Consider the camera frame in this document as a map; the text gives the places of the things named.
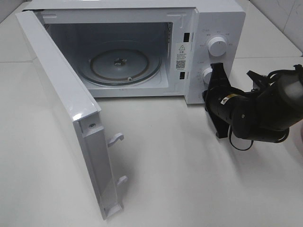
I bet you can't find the lower white timer knob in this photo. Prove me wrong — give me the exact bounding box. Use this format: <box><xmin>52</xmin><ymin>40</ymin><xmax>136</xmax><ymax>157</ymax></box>
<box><xmin>202</xmin><ymin>67</ymin><xmax>213</xmax><ymax>84</ymax></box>

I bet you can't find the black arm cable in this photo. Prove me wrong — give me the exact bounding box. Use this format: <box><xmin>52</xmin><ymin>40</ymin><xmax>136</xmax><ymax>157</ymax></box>
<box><xmin>227</xmin><ymin>126</ymin><xmax>290</xmax><ymax>152</ymax></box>

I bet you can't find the upper white power knob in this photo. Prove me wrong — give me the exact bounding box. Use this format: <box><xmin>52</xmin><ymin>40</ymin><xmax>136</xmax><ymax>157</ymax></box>
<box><xmin>207</xmin><ymin>36</ymin><xmax>228</xmax><ymax>57</ymax></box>

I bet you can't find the white microwave door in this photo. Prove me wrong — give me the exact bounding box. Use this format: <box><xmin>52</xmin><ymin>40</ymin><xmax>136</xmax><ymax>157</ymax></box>
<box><xmin>16</xmin><ymin>11</ymin><xmax>127</xmax><ymax>219</ymax></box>

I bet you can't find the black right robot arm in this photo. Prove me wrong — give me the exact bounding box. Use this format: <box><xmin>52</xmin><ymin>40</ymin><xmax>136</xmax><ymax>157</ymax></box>
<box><xmin>203</xmin><ymin>63</ymin><xmax>303</xmax><ymax>143</ymax></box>

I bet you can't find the white microwave oven body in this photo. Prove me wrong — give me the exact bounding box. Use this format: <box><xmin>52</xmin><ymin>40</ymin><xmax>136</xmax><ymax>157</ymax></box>
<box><xmin>21</xmin><ymin>0</ymin><xmax>246</xmax><ymax>104</ymax></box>

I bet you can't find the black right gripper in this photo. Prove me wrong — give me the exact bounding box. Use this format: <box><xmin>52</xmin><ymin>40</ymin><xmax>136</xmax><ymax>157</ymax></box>
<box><xmin>203</xmin><ymin>62</ymin><xmax>251</xmax><ymax>139</ymax></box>

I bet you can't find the glass microwave turntable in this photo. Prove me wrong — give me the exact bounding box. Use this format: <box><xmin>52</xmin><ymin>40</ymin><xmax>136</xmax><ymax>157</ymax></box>
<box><xmin>79</xmin><ymin>40</ymin><xmax>162</xmax><ymax>86</ymax></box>

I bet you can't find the white warning label sticker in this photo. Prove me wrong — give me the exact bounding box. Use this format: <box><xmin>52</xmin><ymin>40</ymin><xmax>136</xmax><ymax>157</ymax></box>
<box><xmin>174</xmin><ymin>43</ymin><xmax>190</xmax><ymax>70</ymax></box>

